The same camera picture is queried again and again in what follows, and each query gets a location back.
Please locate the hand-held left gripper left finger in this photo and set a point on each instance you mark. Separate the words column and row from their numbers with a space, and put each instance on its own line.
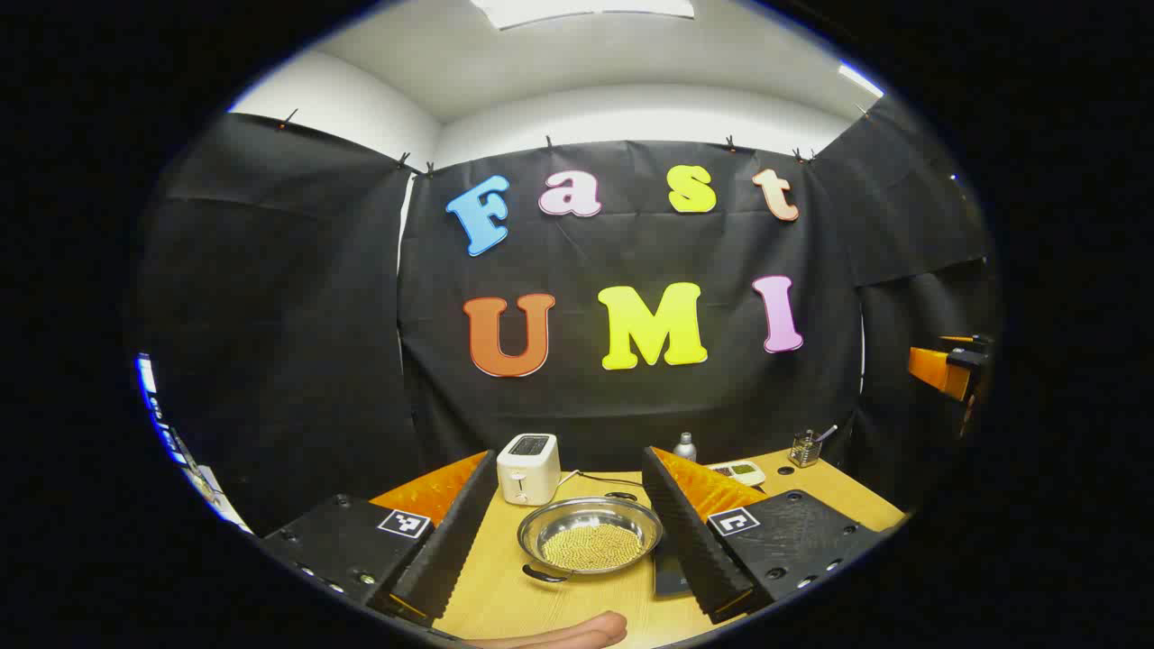
column 455, row 541

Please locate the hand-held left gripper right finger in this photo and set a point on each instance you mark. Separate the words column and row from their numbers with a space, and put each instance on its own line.
column 685, row 541

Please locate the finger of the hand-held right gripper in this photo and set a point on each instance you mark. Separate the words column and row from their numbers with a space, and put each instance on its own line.
column 933, row 370

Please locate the black induction cooktop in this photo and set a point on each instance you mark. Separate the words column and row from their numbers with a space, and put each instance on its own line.
column 672, row 577

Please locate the steel pot with beans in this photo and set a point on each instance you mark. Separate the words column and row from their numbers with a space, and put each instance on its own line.
column 590, row 545

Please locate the white divided bean tray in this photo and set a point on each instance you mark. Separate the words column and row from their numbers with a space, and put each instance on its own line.
column 744, row 470

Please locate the silver drink bottle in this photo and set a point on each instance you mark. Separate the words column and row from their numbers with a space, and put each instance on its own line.
column 685, row 448

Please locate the white toaster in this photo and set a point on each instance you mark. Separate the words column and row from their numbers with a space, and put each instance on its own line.
column 527, row 473

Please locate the metal spoon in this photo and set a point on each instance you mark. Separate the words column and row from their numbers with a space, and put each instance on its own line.
column 828, row 434

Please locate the small ceiling light panel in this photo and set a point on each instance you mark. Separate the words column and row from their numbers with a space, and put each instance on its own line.
column 861, row 79

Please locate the large ceiling light panel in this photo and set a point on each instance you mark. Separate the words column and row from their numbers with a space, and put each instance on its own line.
column 586, row 9

